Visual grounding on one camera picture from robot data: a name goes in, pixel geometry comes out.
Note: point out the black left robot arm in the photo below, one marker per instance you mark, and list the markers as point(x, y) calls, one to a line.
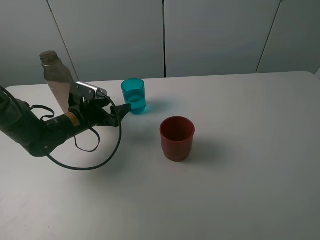
point(39, 131)

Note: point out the clear brownish plastic bottle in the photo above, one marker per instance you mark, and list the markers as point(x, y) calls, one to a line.
point(58, 78)

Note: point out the teal translucent plastic cup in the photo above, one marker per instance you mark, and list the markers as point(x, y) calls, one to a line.
point(133, 90)

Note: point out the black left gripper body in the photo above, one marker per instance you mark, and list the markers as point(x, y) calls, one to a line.
point(83, 115)

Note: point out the red plastic cup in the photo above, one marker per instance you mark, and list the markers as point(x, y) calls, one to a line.
point(177, 134)

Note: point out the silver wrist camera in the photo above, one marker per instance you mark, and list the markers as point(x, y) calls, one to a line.
point(87, 91)

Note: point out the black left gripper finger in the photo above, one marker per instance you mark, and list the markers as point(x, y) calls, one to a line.
point(116, 115)

